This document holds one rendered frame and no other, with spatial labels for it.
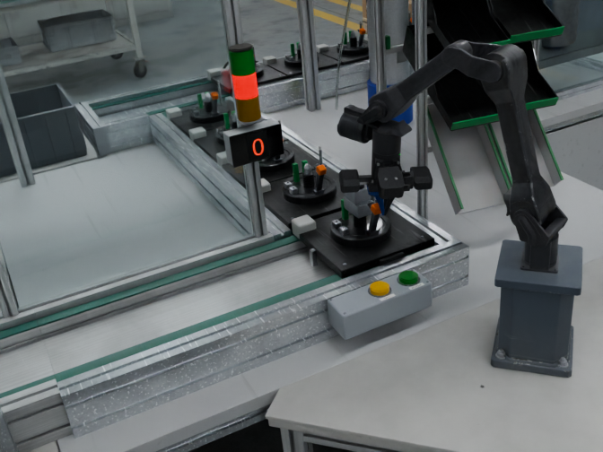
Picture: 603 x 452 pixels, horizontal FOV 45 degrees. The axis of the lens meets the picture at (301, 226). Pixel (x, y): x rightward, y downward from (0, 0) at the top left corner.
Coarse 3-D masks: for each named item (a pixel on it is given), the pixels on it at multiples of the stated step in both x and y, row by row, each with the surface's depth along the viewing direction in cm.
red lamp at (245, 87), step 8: (232, 80) 151; (240, 80) 149; (248, 80) 149; (256, 80) 151; (240, 88) 150; (248, 88) 150; (256, 88) 151; (240, 96) 151; (248, 96) 151; (256, 96) 152
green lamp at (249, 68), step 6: (252, 48) 148; (234, 54) 147; (240, 54) 146; (246, 54) 147; (252, 54) 148; (234, 60) 147; (240, 60) 147; (246, 60) 147; (252, 60) 148; (234, 66) 148; (240, 66) 148; (246, 66) 148; (252, 66) 149; (234, 72) 149; (240, 72) 148; (246, 72) 148; (252, 72) 149
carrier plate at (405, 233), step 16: (320, 224) 172; (400, 224) 168; (304, 240) 167; (320, 240) 165; (400, 240) 162; (416, 240) 161; (432, 240) 161; (320, 256) 161; (336, 256) 158; (352, 256) 157; (368, 256) 157; (384, 256) 157; (336, 272) 155; (352, 272) 154
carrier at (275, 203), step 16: (320, 160) 188; (304, 176) 184; (336, 176) 194; (272, 192) 189; (288, 192) 184; (304, 192) 183; (320, 192) 181; (336, 192) 186; (272, 208) 181; (288, 208) 180; (304, 208) 180; (320, 208) 179; (336, 208) 178; (288, 224) 173
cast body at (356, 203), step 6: (360, 186) 160; (366, 186) 161; (360, 192) 160; (366, 192) 160; (348, 198) 162; (354, 198) 160; (360, 198) 160; (366, 198) 161; (348, 204) 163; (354, 204) 160; (360, 204) 160; (366, 204) 160; (348, 210) 164; (354, 210) 161; (360, 210) 160; (366, 210) 161; (360, 216) 161
